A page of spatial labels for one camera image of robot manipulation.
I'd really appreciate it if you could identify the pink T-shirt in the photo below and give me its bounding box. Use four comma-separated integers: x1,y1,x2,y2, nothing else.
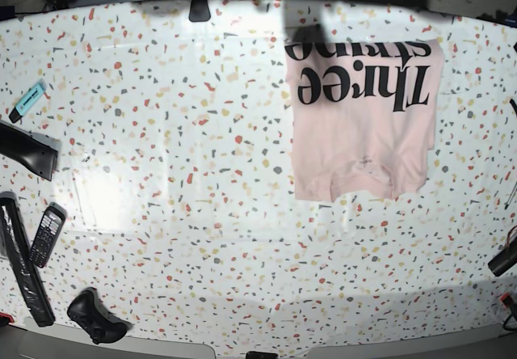
284,40,445,202

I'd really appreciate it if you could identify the terrazzo pattern table cloth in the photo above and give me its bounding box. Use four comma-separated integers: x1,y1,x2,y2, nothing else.
1,0,516,357

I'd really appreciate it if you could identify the black monitor stand foot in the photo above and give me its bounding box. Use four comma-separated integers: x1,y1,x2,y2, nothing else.
188,0,211,23

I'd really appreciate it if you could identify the small black object bottom edge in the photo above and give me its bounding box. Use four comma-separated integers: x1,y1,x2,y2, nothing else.
245,351,279,359

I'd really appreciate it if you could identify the black remote control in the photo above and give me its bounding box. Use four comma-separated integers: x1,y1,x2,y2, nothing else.
29,202,66,268

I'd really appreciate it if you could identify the black handheld device left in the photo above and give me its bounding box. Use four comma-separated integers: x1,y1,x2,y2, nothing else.
1,120,61,181

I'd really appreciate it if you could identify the black game controller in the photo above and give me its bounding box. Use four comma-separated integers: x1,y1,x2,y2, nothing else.
67,287,132,344

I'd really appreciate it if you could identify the light blue highlighter marker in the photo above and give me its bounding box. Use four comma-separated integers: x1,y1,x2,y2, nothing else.
9,80,46,124

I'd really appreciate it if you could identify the silver pen right edge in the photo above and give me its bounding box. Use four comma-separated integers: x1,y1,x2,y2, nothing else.
504,181,517,210

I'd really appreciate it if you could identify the long black bar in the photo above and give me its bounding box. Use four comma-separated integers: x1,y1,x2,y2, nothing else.
1,192,56,327

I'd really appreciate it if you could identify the black cylindrical tool right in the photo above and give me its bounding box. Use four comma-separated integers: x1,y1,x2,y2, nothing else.
488,241,517,277

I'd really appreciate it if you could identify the small red black clip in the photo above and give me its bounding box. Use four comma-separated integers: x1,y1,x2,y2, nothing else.
500,293,516,308

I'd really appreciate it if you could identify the red object bottom left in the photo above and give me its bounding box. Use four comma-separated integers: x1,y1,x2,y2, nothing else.
0,313,14,328

